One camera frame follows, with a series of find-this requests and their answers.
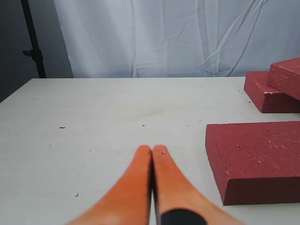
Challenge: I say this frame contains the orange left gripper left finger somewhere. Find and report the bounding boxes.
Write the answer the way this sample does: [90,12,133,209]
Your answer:
[69,145,151,225]

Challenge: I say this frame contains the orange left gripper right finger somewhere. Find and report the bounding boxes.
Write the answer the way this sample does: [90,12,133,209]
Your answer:
[152,145,243,225]

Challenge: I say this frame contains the red brick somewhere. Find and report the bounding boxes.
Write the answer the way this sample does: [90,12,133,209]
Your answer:
[267,58,300,100]
[205,121,300,206]
[244,71,300,113]

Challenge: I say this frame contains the red brick stacked top back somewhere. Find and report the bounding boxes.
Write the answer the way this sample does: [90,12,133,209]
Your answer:
[267,58,300,100]

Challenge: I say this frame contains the white backdrop curtain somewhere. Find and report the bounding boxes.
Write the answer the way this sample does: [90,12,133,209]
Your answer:
[54,0,300,78]

